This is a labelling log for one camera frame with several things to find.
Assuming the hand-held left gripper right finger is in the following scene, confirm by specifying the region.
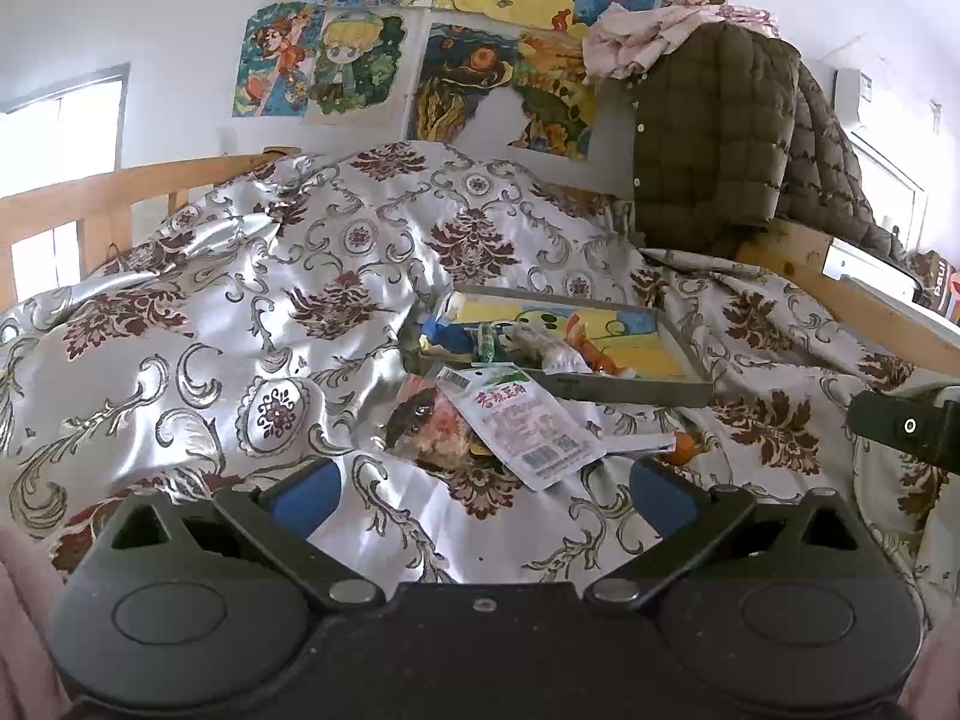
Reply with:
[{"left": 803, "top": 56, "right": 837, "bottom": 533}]
[{"left": 585, "top": 457, "right": 871, "bottom": 611}]

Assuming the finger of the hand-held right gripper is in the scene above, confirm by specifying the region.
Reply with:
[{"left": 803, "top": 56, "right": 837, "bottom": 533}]
[{"left": 847, "top": 388, "right": 960, "bottom": 477}]

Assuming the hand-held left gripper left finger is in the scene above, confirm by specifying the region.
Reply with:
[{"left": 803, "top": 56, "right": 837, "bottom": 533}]
[{"left": 109, "top": 456, "right": 387, "bottom": 612}]

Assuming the clear packet orange snack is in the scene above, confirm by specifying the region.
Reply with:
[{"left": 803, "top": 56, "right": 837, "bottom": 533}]
[
  {"left": 566, "top": 315, "right": 632, "bottom": 377},
  {"left": 592, "top": 430, "right": 704, "bottom": 467}
]

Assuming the clear rice cracker packet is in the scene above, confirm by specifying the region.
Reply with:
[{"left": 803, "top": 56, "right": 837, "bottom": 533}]
[{"left": 382, "top": 379, "right": 482, "bottom": 466}]

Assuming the white snack packet red label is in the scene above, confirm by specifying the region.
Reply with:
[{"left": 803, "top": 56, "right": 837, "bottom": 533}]
[{"left": 437, "top": 364, "right": 607, "bottom": 493}]

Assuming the shallow grey box painted inside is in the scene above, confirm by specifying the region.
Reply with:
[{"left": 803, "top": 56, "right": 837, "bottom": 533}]
[{"left": 401, "top": 286, "right": 715, "bottom": 407}]

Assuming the clear nut bar packet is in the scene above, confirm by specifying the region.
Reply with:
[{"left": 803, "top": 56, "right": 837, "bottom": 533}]
[{"left": 510, "top": 326, "right": 593, "bottom": 374}]

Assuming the wooden bed side board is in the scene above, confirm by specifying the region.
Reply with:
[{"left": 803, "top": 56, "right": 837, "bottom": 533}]
[{"left": 739, "top": 221, "right": 960, "bottom": 391}]

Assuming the dark printed box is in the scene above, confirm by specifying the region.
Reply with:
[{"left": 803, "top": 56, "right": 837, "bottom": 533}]
[{"left": 910, "top": 251, "right": 960, "bottom": 325}]

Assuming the floral satin printed blanket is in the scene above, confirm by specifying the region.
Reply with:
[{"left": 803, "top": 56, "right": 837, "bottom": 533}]
[{"left": 0, "top": 141, "right": 960, "bottom": 616}]

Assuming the pink fleece cloth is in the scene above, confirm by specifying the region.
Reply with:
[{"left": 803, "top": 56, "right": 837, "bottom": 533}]
[
  {"left": 0, "top": 525, "right": 72, "bottom": 720},
  {"left": 896, "top": 615, "right": 960, "bottom": 720}
]

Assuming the olive quilted jacket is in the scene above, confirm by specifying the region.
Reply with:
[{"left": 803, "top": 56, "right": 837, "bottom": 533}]
[{"left": 630, "top": 19, "right": 912, "bottom": 261}]

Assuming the window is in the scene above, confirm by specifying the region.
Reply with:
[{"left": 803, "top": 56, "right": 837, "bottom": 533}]
[{"left": 0, "top": 64, "right": 132, "bottom": 308}]

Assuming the pale pink garment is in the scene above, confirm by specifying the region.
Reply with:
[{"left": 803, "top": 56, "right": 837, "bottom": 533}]
[{"left": 583, "top": 2, "right": 781, "bottom": 83}]

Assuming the wooden bed guard rail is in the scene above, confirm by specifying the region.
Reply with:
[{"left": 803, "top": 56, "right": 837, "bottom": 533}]
[{"left": 0, "top": 150, "right": 290, "bottom": 302}]

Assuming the blond boy wall poster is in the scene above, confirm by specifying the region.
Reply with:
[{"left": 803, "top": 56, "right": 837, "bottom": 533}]
[{"left": 304, "top": 9, "right": 411, "bottom": 125}]

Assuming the girl on blue wall poster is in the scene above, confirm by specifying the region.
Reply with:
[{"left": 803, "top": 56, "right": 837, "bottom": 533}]
[{"left": 232, "top": 1, "right": 327, "bottom": 119}]

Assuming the torn swirl painting wall poster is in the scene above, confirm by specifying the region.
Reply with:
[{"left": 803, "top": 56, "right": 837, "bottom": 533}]
[{"left": 409, "top": 21, "right": 601, "bottom": 160}]

